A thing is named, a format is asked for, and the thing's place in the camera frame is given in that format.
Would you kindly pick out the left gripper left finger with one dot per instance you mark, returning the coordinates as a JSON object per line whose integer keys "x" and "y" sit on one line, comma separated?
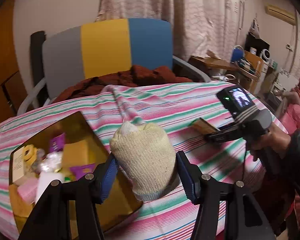
{"x": 91, "y": 190}

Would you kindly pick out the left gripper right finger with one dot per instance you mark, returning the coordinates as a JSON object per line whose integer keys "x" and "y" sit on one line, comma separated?
{"x": 201, "y": 189}

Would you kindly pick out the cream knitted sock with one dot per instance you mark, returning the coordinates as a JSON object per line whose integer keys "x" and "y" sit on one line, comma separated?
{"x": 148, "y": 158}

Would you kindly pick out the purple snack packet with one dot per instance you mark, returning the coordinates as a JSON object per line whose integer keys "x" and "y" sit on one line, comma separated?
{"x": 80, "y": 171}

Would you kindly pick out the person right hand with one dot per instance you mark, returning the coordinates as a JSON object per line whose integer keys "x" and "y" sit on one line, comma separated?
{"x": 276, "y": 139}

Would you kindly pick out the gold metal tray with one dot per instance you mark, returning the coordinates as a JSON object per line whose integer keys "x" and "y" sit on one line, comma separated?
{"x": 119, "y": 208}

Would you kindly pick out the colourful candy bag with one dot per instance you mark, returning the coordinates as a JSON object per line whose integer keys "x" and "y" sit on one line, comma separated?
{"x": 51, "y": 162}

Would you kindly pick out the wooden side table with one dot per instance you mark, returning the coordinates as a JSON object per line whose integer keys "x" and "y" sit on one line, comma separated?
{"x": 213, "y": 67}

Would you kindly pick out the yellow tape roll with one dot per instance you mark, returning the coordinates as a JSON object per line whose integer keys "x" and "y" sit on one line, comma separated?
{"x": 29, "y": 153}

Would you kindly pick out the white cardboard box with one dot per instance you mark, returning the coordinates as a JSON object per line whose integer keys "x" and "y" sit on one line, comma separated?
{"x": 18, "y": 168}

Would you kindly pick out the striped pink green bedsheet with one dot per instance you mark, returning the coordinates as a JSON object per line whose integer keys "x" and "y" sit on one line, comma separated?
{"x": 171, "y": 106}

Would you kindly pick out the dark red blanket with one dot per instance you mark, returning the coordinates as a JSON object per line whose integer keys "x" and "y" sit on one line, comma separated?
{"x": 135, "y": 77}

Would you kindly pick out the pink patterned curtain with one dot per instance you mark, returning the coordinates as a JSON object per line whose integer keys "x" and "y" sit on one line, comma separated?
{"x": 200, "y": 27}

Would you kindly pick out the wooden wardrobe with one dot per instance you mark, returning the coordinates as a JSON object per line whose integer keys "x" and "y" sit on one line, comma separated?
{"x": 12, "y": 89}

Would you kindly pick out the tricolour chair backrest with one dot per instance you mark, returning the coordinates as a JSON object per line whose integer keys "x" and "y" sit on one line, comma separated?
{"x": 105, "y": 47}

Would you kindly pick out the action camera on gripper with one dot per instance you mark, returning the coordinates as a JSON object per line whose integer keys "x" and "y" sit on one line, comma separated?
{"x": 237, "y": 102}

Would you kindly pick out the wall air conditioner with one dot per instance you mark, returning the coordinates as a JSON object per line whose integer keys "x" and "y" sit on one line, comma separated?
{"x": 281, "y": 14}

